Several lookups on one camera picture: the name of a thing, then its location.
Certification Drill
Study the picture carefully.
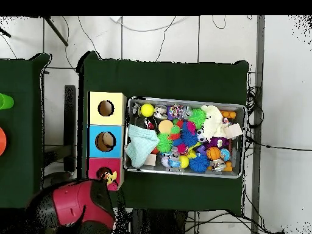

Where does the green spiky ball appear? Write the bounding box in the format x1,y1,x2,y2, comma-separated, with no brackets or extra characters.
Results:
189,108,207,129

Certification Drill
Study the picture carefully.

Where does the plain wooden block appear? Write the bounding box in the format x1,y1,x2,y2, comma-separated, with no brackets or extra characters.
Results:
223,123,244,140

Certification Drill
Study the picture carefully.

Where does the clear mesh bin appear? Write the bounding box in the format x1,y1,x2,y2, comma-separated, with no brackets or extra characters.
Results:
123,96,247,180

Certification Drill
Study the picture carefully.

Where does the orange toy basketball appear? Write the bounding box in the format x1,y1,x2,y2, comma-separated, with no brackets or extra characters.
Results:
206,146,222,161

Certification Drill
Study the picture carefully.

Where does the dark green table cloth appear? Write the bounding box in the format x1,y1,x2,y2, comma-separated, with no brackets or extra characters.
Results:
0,52,52,210
77,51,250,215

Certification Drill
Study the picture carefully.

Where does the green cup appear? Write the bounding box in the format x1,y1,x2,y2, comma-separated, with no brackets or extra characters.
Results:
0,92,15,110

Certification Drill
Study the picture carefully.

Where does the yellow ball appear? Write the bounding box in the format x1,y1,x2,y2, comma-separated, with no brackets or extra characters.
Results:
140,102,155,118

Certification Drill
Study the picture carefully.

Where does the yellow rubber duck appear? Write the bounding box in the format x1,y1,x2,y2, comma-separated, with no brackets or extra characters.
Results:
105,170,119,186

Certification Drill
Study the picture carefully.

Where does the blue spiky ball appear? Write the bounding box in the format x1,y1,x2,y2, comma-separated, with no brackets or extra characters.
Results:
189,153,210,173

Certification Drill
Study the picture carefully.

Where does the black tripod leg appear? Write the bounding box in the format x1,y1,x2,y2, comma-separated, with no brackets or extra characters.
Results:
41,15,69,47

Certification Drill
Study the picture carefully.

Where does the cream knitted cloth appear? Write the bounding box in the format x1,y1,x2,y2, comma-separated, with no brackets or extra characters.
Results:
200,104,230,142

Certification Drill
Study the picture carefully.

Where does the wooden box with three holes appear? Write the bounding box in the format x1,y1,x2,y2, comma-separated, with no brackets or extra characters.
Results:
87,91,127,191

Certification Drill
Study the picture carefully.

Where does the orange foam disc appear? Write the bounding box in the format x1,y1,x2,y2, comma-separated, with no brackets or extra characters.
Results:
158,119,174,135

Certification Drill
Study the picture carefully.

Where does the silver soda can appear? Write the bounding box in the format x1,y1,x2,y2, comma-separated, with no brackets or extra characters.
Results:
153,104,168,121

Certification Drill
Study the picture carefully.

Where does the orange round object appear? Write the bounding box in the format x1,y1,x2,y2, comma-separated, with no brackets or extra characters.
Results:
0,126,8,157

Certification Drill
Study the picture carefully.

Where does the mint green cloth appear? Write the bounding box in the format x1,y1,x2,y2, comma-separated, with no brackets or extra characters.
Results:
126,124,160,169

